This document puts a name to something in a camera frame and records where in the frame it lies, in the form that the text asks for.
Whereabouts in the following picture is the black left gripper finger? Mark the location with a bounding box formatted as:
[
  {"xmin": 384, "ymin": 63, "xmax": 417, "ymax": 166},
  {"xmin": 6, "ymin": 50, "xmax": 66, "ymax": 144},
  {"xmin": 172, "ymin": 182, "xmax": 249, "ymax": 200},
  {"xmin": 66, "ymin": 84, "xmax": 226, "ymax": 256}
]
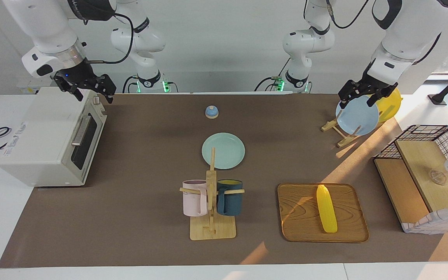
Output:
[
  {"xmin": 338, "ymin": 82, "xmax": 359, "ymax": 108},
  {"xmin": 366, "ymin": 87, "xmax": 398, "ymax": 107}
]

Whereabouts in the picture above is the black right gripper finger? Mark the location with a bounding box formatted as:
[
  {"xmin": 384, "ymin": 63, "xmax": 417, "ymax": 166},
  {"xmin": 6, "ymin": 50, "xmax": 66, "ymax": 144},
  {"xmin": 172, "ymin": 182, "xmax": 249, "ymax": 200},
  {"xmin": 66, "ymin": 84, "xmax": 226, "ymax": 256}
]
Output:
[
  {"xmin": 100, "ymin": 80, "xmax": 116, "ymax": 104},
  {"xmin": 54, "ymin": 80, "xmax": 84, "ymax": 102}
]

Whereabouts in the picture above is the oven door with handle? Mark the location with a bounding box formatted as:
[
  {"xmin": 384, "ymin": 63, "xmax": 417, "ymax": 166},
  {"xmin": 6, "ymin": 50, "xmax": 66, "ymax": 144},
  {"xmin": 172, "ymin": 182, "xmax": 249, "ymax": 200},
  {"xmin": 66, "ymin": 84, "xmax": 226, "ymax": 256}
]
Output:
[{"xmin": 61, "ymin": 99, "xmax": 108, "ymax": 185}]

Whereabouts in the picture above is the yellow corn cob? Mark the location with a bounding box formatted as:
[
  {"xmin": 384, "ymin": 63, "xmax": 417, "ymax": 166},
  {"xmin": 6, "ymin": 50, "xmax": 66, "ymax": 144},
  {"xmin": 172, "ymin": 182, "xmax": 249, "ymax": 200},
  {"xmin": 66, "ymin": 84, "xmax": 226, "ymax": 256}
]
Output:
[{"xmin": 317, "ymin": 185, "xmax": 338, "ymax": 233}]

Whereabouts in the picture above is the mint green plate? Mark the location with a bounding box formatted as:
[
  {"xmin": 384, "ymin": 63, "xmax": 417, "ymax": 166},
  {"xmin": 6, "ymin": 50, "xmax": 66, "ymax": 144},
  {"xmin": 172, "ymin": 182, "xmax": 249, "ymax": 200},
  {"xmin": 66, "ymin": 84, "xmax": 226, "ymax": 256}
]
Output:
[{"xmin": 202, "ymin": 133, "xmax": 246, "ymax": 170}]

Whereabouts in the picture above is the white toaster oven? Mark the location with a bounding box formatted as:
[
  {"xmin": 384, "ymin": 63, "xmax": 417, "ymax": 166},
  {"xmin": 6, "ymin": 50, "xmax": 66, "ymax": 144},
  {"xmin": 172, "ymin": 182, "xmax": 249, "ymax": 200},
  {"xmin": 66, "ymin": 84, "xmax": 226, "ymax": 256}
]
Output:
[{"xmin": 0, "ymin": 86, "xmax": 108, "ymax": 188}]

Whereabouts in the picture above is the yellow plate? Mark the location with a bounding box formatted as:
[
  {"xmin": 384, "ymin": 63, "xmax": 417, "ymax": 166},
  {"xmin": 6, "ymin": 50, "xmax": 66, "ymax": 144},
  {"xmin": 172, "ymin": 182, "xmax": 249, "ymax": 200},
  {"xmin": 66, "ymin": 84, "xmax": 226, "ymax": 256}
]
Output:
[{"xmin": 372, "ymin": 87, "xmax": 402, "ymax": 123}]

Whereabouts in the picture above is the light blue plate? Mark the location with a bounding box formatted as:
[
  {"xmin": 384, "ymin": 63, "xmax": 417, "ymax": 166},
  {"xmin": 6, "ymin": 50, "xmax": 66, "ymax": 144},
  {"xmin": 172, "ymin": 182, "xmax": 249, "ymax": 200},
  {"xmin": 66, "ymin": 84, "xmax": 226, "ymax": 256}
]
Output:
[{"xmin": 335, "ymin": 96, "xmax": 380, "ymax": 136}]

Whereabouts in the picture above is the wooden plate rack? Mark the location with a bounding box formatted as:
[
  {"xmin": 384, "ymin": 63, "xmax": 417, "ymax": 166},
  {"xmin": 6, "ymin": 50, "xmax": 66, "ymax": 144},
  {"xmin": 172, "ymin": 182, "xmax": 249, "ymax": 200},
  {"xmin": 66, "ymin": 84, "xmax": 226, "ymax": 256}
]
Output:
[{"xmin": 321, "ymin": 110, "xmax": 384, "ymax": 148}]

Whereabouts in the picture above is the clear glass dish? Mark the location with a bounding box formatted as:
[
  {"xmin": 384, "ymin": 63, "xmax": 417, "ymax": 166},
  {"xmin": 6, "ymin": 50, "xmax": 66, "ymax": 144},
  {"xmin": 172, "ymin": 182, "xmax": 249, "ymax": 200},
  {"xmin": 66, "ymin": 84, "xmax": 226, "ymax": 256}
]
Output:
[{"xmin": 429, "ymin": 169, "xmax": 447, "ymax": 186}]

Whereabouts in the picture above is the brown table mat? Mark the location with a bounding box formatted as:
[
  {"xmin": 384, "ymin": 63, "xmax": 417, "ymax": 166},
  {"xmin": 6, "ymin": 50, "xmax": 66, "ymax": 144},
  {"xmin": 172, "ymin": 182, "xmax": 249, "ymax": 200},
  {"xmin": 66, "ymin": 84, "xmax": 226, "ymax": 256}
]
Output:
[{"xmin": 0, "ymin": 93, "xmax": 448, "ymax": 269}]

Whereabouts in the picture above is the square wooden tray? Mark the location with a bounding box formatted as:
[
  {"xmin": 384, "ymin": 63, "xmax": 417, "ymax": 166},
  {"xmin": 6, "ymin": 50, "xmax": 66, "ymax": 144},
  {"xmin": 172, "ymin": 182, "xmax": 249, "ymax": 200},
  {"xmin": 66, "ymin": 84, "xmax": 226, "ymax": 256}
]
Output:
[{"xmin": 277, "ymin": 183, "xmax": 369, "ymax": 243}]

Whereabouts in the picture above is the pink mug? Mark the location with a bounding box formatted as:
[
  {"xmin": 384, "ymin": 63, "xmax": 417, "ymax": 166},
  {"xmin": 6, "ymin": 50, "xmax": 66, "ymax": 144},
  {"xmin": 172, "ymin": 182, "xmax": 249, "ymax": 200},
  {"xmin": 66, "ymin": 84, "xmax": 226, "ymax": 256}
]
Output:
[{"xmin": 182, "ymin": 180, "xmax": 209, "ymax": 217}]

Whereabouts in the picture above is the white checkered cloth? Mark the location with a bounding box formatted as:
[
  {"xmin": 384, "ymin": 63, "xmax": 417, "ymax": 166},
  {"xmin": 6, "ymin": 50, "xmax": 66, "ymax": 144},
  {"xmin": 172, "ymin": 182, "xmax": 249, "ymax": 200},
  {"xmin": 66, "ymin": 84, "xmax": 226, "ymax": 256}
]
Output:
[{"xmin": 401, "ymin": 205, "xmax": 448, "ymax": 235}]

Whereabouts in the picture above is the dark blue mug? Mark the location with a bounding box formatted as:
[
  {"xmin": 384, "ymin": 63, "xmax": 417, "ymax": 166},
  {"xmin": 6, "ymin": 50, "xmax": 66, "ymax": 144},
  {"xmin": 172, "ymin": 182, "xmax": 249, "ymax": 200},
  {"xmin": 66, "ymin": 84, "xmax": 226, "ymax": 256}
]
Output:
[{"xmin": 216, "ymin": 179, "xmax": 243, "ymax": 217}]

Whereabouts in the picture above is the wooden mug rack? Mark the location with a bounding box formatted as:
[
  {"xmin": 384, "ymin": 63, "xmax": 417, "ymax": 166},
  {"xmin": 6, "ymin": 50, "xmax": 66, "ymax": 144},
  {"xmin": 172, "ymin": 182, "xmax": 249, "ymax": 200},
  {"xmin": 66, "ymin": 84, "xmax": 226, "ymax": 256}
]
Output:
[{"xmin": 180, "ymin": 147, "xmax": 245, "ymax": 241}]

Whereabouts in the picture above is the black right base cable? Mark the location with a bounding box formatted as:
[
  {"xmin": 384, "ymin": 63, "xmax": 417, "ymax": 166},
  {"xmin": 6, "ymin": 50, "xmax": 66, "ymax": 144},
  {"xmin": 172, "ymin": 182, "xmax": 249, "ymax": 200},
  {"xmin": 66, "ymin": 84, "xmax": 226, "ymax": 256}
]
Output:
[{"xmin": 122, "ymin": 75, "xmax": 139, "ymax": 94}]

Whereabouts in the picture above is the black base cable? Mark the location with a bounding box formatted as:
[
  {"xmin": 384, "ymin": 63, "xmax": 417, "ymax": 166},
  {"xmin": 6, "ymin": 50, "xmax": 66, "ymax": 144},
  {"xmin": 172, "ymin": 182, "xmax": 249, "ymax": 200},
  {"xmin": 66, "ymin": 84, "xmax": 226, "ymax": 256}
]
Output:
[
  {"xmin": 122, "ymin": 75, "xmax": 139, "ymax": 94},
  {"xmin": 254, "ymin": 58, "xmax": 291, "ymax": 92}
]

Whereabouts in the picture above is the white wall socket box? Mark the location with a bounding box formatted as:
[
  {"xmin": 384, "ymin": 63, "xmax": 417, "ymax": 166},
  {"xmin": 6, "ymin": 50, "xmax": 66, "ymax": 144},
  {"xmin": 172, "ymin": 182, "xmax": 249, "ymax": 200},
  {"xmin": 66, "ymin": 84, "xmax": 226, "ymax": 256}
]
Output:
[{"xmin": 16, "ymin": 75, "xmax": 53, "ymax": 95}]

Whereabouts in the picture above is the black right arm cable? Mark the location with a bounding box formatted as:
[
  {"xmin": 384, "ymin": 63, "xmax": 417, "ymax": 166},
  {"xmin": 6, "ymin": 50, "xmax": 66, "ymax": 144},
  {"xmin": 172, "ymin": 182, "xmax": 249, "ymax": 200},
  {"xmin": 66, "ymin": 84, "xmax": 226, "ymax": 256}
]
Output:
[{"xmin": 85, "ymin": 13, "xmax": 136, "ymax": 65}]

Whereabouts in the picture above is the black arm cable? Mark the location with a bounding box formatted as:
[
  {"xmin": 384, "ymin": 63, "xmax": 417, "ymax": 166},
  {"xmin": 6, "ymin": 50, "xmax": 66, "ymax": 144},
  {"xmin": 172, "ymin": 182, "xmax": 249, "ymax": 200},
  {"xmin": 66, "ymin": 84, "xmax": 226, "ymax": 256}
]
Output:
[
  {"xmin": 325, "ymin": 0, "xmax": 364, "ymax": 30},
  {"xmin": 85, "ymin": 13, "xmax": 136, "ymax": 65}
]

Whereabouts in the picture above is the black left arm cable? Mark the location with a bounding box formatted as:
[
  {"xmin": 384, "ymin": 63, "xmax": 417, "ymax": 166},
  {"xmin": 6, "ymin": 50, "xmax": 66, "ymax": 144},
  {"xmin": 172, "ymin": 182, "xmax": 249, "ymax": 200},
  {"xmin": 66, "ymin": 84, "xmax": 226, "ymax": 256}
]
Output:
[{"xmin": 325, "ymin": 0, "xmax": 364, "ymax": 30}]

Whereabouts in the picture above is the wooden shelf with wire basket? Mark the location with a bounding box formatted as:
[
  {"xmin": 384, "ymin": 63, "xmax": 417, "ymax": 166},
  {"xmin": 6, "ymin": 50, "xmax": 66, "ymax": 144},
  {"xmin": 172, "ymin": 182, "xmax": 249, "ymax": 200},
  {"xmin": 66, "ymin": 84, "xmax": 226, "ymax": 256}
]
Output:
[{"xmin": 373, "ymin": 124, "xmax": 448, "ymax": 234}]

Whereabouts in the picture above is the black left base cable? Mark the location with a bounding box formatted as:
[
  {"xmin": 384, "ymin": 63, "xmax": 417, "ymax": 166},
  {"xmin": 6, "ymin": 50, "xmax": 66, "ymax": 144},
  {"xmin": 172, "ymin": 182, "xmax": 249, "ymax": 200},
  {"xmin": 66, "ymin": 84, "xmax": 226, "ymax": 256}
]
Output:
[{"xmin": 254, "ymin": 58, "xmax": 291, "ymax": 92}]

